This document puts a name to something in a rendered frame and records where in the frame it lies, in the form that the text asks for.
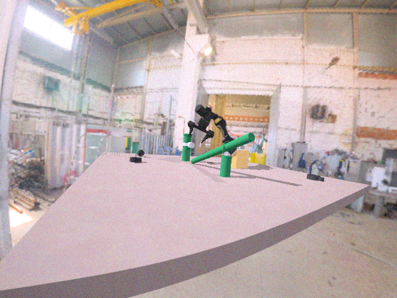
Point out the pale grey cup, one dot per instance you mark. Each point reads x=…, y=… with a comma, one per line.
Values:
x=190, y=144

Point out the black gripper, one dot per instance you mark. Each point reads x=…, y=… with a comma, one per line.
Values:
x=192, y=125

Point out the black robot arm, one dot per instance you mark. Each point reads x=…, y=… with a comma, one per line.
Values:
x=208, y=114

